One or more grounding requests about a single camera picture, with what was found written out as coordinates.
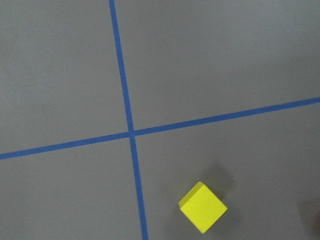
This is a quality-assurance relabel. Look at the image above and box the yellow block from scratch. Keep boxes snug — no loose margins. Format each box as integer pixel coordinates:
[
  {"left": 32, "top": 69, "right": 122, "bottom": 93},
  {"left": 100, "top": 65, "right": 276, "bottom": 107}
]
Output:
[{"left": 178, "top": 181, "right": 228, "bottom": 234}]

